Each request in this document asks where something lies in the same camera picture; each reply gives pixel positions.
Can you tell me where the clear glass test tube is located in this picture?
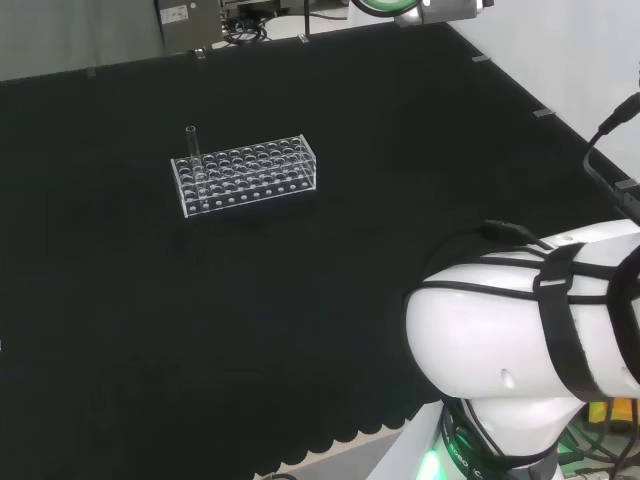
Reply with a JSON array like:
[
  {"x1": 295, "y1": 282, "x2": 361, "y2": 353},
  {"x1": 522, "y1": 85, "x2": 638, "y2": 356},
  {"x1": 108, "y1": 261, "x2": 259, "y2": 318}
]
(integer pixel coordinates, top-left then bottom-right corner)
[{"x1": 184, "y1": 125, "x2": 209, "y2": 202}]

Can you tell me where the clear test tube rack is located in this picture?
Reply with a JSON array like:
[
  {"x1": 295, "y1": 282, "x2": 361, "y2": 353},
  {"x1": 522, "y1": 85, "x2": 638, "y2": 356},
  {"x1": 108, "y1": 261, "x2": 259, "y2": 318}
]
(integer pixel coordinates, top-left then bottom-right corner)
[{"x1": 170, "y1": 133, "x2": 318, "y2": 220}]

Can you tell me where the black bench cloth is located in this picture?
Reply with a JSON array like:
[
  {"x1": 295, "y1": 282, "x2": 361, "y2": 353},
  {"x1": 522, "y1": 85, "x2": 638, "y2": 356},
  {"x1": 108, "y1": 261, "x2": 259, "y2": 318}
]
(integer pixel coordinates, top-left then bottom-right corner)
[{"x1": 0, "y1": 22, "x2": 640, "y2": 480}]

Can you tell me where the grey metal cabinet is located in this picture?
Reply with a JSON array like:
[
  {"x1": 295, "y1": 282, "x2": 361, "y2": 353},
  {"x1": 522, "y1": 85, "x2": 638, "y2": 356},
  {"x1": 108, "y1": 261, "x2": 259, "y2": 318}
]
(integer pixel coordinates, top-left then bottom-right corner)
[{"x1": 153, "y1": 0, "x2": 224, "y2": 54}]

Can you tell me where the coiled black cable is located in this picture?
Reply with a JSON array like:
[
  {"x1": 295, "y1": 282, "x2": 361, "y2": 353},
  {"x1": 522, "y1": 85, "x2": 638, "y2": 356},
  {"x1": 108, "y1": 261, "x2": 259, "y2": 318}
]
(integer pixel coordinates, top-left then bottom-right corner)
[{"x1": 222, "y1": 17, "x2": 272, "y2": 47}]

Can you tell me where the white device with green ring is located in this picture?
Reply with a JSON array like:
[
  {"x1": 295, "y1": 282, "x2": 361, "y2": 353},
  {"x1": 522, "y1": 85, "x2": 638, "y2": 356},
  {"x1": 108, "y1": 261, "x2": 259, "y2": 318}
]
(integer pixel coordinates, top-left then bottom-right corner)
[{"x1": 347, "y1": 0, "x2": 496, "y2": 27}]

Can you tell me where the black cable with connector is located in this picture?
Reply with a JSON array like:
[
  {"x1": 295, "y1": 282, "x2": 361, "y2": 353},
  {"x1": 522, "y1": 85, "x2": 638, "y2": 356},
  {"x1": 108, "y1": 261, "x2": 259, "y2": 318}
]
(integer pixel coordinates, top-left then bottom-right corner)
[{"x1": 583, "y1": 91, "x2": 640, "y2": 222}]

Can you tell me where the black cable bundle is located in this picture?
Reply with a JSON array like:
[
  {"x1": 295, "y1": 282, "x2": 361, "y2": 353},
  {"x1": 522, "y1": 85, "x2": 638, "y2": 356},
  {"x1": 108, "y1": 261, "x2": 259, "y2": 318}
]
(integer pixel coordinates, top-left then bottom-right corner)
[{"x1": 559, "y1": 427, "x2": 640, "y2": 480}]

